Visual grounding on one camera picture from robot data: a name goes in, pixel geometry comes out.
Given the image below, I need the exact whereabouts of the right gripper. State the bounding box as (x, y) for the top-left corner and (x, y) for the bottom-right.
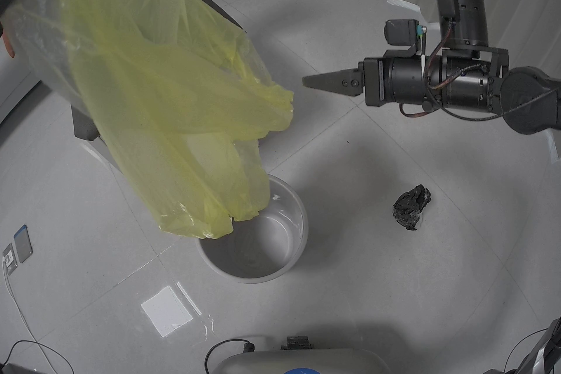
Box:
(302, 56), (443, 106)

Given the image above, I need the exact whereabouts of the yellow plastic bag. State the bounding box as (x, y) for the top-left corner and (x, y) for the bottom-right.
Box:
(2, 0), (295, 240)

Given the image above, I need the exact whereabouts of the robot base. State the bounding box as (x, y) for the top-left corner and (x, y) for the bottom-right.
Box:
(218, 335), (387, 374)

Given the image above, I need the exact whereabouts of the crumpled black plastic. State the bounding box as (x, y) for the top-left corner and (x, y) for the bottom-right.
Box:
(392, 184), (433, 232)

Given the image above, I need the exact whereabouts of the white trash bin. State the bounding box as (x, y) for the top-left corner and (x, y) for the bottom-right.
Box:
(195, 174), (309, 284)

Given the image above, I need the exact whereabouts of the orange cushion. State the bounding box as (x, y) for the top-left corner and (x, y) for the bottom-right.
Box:
(0, 19), (16, 58)

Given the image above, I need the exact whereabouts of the white chair grey seat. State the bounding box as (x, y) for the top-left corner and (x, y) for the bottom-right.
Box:
(57, 0), (260, 171)

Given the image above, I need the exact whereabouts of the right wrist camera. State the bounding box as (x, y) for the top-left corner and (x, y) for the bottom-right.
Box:
(383, 18), (427, 59)

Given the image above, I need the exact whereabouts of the white cable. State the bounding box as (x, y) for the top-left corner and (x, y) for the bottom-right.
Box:
(2, 260), (62, 374)

